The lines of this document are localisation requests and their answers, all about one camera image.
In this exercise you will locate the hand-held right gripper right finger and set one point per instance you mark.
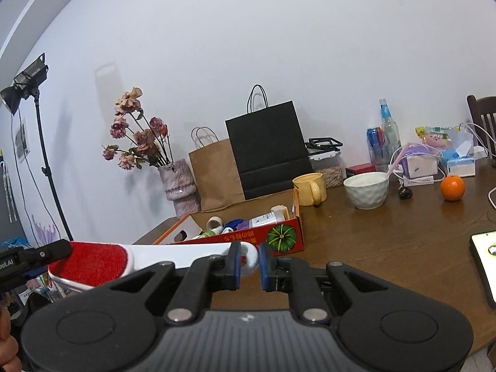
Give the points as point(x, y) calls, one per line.
point(267, 267)

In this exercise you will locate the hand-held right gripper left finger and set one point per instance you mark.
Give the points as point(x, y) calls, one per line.
point(233, 267)

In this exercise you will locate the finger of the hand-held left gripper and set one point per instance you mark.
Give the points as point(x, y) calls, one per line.
point(46, 254)

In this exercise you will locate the red cardboard box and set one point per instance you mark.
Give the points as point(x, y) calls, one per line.
point(252, 237)

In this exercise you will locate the green spray bottle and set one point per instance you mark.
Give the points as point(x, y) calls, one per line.
point(209, 233)

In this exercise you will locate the white and red lint brush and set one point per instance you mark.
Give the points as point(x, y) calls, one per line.
point(93, 263)

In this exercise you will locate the person's left hand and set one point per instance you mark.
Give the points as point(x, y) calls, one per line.
point(8, 352)

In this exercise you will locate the pile of colourful packets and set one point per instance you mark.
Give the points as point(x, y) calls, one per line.
point(35, 290)

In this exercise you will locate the tape roll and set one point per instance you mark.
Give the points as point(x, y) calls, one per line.
point(214, 224)

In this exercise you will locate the white cardboard box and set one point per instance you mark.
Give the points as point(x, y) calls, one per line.
point(263, 220)

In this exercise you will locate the small beige carton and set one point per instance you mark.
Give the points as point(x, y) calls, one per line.
point(281, 213)

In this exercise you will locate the black board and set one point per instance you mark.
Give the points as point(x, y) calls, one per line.
point(9, 201)

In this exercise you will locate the black light stand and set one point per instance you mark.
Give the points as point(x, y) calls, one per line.
point(48, 174)

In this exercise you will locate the yellow mug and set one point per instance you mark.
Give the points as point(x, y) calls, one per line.
point(308, 190)

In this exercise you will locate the brown paper bag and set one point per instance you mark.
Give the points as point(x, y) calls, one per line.
point(213, 178)

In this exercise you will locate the pink textured vase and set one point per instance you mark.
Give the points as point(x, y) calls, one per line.
point(180, 190)

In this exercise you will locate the black paper bag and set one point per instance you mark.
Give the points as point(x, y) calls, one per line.
point(267, 151)

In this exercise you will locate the clear container with black lid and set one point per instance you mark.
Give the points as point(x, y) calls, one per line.
point(327, 166)

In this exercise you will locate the white bowl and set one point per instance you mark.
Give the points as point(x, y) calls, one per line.
point(366, 193)

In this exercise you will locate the small red box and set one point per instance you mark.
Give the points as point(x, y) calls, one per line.
point(360, 171)

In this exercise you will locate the dried pink flowers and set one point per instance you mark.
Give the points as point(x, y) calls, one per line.
point(135, 135)

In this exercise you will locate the small black clip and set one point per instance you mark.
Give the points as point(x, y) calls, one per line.
point(405, 193)

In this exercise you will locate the blue drink can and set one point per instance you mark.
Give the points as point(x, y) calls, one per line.
point(374, 145)

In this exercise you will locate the pink straw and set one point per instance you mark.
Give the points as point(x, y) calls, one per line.
point(399, 159)

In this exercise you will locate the black studio light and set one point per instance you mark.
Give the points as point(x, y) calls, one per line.
point(23, 83)

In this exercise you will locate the white power strip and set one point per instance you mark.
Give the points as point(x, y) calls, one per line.
point(418, 180)

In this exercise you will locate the clear glass bottle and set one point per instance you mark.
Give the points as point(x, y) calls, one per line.
point(389, 131)

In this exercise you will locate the purple and white tissue pack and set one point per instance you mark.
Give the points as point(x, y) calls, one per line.
point(420, 162)

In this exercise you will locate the orange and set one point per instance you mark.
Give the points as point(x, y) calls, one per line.
point(452, 188)

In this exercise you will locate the colourful snack packet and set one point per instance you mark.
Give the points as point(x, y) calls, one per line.
point(434, 135)

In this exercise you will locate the black device with lit screen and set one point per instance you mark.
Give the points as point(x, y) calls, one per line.
point(484, 255)

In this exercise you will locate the blue tissue pack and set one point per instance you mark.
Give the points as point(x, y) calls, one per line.
point(461, 161)

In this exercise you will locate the wooden chair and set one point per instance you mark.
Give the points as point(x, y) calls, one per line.
point(482, 120)

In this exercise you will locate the wall picture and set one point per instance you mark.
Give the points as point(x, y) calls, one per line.
point(22, 139)

